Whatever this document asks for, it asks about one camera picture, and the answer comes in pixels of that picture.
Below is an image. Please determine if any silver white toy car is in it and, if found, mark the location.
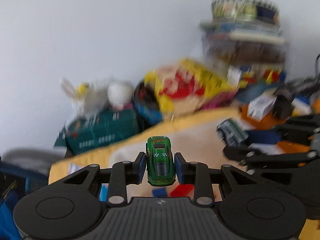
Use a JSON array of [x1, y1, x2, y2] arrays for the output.
[[216, 118, 249, 147]]

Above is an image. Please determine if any green toy race car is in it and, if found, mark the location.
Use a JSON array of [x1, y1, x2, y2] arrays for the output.
[[146, 136, 176, 187]]

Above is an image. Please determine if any red large building brick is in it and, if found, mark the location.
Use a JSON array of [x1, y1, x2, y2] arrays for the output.
[[169, 184, 194, 197]]

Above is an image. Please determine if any blue building brick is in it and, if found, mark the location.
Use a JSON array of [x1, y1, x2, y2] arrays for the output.
[[151, 187, 168, 198]]

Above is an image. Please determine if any white egg shaped object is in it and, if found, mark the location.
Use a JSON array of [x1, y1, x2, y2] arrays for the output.
[[107, 81, 134, 110]]

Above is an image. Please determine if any orange gift box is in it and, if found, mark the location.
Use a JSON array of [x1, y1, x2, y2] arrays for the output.
[[238, 113, 319, 168]]

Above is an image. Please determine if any black small device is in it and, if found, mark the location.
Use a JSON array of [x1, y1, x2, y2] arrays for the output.
[[272, 89, 294, 120]]

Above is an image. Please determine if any white plastic storage bin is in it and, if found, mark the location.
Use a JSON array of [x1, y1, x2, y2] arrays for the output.
[[108, 120, 239, 169]]

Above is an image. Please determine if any yellow quilted cloth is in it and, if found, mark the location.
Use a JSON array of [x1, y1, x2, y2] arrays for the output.
[[48, 107, 320, 240]]

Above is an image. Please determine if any small white carton box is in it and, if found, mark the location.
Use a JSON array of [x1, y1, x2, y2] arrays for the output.
[[247, 94, 276, 121]]

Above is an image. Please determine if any white plastic bag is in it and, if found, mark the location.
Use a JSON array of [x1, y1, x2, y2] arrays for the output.
[[60, 78, 111, 119]]

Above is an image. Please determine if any yellow red snack bag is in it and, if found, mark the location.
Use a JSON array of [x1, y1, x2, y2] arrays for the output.
[[144, 58, 237, 117]]

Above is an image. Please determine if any dark blue bag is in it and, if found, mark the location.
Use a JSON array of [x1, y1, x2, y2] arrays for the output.
[[1, 147, 65, 239]]

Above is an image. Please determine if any round patterned tin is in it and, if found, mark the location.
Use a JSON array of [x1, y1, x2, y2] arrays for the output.
[[211, 0, 280, 25]]

